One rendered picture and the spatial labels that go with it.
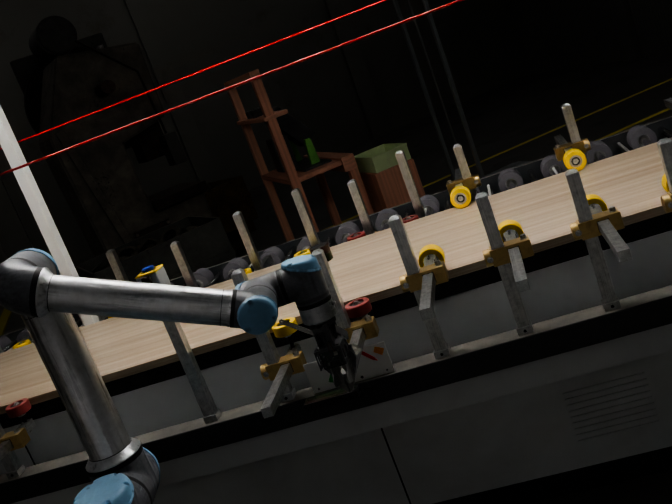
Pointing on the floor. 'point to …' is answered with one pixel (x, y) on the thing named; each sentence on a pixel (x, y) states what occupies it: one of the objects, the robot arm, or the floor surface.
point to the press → (97, 125)
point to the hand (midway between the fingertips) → (349, 386)
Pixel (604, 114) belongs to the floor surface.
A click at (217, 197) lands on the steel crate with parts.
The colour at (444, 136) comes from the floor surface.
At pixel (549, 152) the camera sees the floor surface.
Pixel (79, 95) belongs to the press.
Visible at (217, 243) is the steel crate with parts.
